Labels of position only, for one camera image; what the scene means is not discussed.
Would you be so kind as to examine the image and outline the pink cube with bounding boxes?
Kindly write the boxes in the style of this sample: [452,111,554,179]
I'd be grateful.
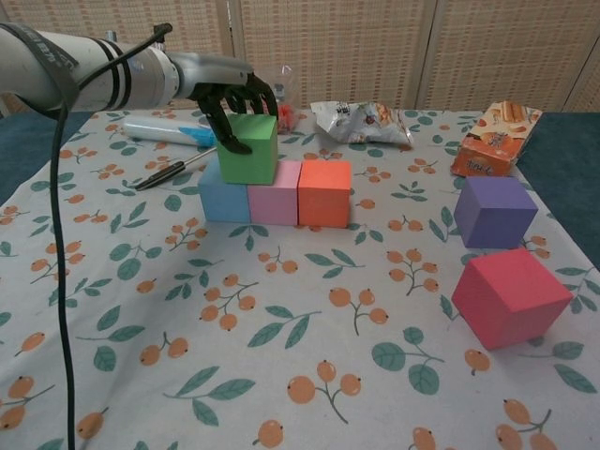
[247,160,304,226]

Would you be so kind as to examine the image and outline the clear bag orange items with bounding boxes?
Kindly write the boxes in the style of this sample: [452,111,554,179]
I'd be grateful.
[271,65,301,136]

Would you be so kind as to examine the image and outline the metal ladle black handle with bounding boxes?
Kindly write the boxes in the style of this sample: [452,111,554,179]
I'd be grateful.
[135,144,219,191]

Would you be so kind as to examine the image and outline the woven folding screen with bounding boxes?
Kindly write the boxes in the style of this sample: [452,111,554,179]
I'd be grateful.
[0,0,600,116]

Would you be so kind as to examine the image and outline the blue cube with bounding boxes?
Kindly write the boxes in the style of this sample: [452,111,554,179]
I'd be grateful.
[198,157,252,224]

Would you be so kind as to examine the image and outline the crumpled snack bag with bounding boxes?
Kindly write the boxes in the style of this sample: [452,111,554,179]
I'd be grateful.
[309,99,415,151]

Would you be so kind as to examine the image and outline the floral tablecloth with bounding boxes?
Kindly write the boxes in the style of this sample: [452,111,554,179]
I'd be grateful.
[0,108,600,450]

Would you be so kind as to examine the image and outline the purple cube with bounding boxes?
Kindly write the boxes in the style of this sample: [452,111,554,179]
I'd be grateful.
[453,175,539,249]

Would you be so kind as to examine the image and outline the green cube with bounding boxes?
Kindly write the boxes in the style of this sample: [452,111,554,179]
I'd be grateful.
[216,113,280,185]

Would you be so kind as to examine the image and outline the orange biscuit box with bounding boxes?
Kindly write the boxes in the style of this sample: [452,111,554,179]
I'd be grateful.
[451,100,544,178]

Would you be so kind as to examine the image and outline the orange cube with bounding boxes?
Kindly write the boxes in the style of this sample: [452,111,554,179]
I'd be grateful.
[297,160,353,230]

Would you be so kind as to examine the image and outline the teal table cover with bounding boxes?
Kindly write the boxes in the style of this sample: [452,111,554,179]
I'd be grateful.
[0,110,600,254]

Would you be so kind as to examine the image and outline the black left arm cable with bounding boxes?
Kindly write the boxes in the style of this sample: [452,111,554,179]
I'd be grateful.
[49,22,173,450]

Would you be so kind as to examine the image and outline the white plastic wrap roll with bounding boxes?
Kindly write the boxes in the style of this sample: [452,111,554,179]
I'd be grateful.
[122,116,219,147]

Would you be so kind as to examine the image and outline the red cube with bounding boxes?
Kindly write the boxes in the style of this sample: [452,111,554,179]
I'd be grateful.
[451,247,575,352]

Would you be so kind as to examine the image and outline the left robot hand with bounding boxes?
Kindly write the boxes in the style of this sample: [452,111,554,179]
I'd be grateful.
[171,52,280,156]

